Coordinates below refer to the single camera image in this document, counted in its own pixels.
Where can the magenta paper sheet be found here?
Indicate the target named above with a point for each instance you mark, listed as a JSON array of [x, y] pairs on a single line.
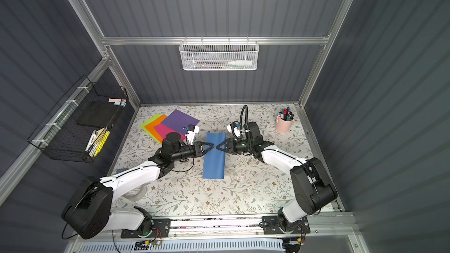
[[162, 131]]

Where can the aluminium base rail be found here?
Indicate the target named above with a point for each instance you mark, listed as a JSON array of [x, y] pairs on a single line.
[[265, 225]]

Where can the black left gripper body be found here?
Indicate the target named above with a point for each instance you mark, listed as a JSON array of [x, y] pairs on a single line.
[[196, 149]]

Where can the blue paper sheet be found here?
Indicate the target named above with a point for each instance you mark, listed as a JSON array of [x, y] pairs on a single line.
[[214, 163]]

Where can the white tape roll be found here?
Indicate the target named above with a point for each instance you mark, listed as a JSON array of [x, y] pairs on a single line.
[[136, 194]]

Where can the orange paper sheet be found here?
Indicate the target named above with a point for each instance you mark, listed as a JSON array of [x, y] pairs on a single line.
[[149, 127]]

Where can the lime green paper sheet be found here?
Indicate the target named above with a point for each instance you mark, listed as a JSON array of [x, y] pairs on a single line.
[[149, 121]]

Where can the pink pen cup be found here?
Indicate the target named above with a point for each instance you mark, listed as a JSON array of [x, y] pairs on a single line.
[[284, 120]]

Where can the black wire wall basket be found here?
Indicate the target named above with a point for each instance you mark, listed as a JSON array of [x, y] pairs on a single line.
[[81, 127]]

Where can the white mesh wall basket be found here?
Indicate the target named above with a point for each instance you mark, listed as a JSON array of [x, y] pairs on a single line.
[[227, 56]]

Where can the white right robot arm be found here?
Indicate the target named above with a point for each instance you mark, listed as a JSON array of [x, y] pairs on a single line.
[[313, 188]]

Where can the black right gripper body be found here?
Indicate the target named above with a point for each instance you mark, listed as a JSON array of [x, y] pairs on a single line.
[[234, 146]]

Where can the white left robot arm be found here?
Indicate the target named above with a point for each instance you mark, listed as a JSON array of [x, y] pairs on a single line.
[[90, 210]]

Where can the aluminium frame post left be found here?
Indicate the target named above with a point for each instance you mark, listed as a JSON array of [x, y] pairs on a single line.
[[90, 24]]

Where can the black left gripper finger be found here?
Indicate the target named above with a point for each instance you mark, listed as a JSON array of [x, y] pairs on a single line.
[[205, 150], [206, 145]]

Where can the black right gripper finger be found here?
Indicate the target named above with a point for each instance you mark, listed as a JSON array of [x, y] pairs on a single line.
[[223, 150], [223, 146]]

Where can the purple paper sheet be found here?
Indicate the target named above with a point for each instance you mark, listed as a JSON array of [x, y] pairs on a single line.
[[178, 120]]

